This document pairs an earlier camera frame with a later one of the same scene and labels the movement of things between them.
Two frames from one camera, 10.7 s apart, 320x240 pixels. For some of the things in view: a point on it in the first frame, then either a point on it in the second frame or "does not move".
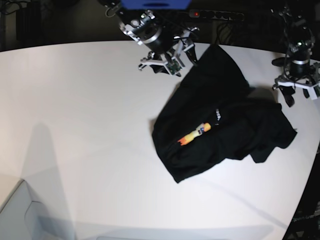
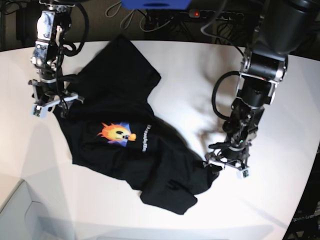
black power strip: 216,14 does not move
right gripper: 165,59 → 47,92
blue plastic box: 155,4 does not move
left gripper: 306,75 → 224,153
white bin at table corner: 23,217 does not move
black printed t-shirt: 211,116 → 117,131
